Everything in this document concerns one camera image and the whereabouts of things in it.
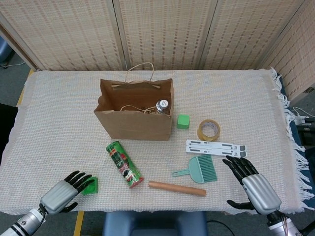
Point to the brass screen hinge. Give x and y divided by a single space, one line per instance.
308 90

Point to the beige woven tablecloth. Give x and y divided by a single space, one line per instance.
61 98

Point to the clear packing tape roll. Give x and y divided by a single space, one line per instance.
200 134

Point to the woven folding screen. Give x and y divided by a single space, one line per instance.
73 37

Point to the brown wooden rolling pin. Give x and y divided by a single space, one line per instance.
177 188

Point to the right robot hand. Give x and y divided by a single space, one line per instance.
262 193

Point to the teal hand brush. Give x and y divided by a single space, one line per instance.
199 169

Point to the green toy building brick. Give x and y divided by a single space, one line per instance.
91 189

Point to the black box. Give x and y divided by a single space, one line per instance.
307 135

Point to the brown paper bag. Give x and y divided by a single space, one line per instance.
135 127

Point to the blue office chair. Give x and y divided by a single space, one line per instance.
3 52

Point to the white folding stand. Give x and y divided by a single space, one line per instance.
209 147

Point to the white power strip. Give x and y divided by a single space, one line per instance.
300 120

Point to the green Pringles can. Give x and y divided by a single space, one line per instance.
123 164

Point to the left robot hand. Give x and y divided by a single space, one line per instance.
57 196

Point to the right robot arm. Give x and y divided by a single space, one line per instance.
285 227

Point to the clear plastic water bottle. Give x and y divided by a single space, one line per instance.
162 105

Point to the small green cube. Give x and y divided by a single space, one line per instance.
183 122

